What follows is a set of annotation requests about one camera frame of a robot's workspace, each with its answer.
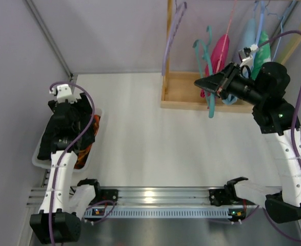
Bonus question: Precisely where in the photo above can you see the green white garment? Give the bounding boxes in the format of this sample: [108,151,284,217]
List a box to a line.
[251,31,271,80]

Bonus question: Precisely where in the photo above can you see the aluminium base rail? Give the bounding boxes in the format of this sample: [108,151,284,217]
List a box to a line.
[27,186,282,209]

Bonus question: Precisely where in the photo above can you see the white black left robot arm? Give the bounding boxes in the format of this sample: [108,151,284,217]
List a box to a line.
[30,81,116,245]

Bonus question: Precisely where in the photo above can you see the orange patterned cloth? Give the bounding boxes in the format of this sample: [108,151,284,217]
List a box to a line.
[74,114,101,170]

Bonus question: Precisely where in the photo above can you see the pink hanger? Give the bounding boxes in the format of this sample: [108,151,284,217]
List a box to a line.
[216,0,237,73]

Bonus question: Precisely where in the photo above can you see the purple plastic hanger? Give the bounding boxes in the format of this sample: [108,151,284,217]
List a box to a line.
[162,1,187,76]

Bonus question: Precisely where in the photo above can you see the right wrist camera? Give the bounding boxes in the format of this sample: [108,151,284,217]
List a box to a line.
[238,44,258,67]

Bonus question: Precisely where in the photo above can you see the teal plastic hanger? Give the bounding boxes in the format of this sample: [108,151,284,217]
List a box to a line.
[192,39,216,118]

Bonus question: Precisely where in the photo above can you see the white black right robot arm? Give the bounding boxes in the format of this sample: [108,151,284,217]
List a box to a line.
[194,62,301,223]

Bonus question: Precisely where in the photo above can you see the light blue garment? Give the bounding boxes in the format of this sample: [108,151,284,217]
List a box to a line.
[239,18,256,65]

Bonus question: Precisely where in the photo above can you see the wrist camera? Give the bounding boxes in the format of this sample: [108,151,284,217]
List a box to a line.
[238,44,258,67]
[49,84,77,104]

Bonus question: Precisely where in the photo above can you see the white slotted cable duct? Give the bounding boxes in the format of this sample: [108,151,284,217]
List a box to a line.
[84,207,247,220]

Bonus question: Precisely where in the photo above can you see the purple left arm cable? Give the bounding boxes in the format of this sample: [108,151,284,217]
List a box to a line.
[47,81,97,244]

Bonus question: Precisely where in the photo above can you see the wooden rack frame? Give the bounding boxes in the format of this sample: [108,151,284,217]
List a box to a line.
[160,1,301,113]

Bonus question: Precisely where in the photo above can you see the black trousers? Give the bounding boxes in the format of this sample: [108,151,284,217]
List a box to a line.
[37,98,92,160]

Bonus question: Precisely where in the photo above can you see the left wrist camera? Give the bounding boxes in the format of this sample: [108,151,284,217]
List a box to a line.
[49,84,77,104]

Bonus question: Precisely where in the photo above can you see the light blue hanger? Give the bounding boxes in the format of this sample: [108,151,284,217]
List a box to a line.
[252,1,269,45]

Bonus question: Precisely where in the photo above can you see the pink garment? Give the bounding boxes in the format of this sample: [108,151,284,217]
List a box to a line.
[200,33,230,98]

